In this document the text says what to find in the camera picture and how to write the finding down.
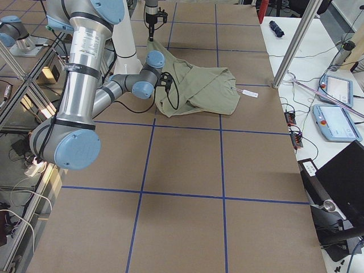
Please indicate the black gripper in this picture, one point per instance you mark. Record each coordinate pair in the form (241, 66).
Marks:
(157, 83)
(150, 22)

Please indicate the olive green long-sleeve shirt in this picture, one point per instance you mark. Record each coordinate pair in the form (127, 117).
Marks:
(196, 89)

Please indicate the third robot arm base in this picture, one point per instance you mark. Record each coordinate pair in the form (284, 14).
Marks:
(16, 37)

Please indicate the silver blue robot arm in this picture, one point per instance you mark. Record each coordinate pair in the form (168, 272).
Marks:
(102, 67)
(152, 4)

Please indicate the white paper price tag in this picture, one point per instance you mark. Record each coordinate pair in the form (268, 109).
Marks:
(250, 94)

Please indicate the folded dark blue umbrella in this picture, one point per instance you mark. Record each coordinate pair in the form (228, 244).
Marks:
(279, 33)

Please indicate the orange black circuit board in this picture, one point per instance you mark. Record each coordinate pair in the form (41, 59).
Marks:
(290, 118)

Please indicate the far blue teach pendant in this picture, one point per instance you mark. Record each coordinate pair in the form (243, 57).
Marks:
(336, 88)

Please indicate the blue teach pendant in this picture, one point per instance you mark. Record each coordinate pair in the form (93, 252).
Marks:
(336, 88)
(335, 124)

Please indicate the near blue teach pendant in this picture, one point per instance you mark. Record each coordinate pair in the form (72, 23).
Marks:
(335, 124)

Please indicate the grey water bottle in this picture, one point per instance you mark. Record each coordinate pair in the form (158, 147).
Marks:
(342, 55)

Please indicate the black laptop computer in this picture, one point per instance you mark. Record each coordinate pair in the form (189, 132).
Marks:
(339, 180)

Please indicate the aluminium frame post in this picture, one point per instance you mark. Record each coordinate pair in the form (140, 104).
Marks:
(298, 36)

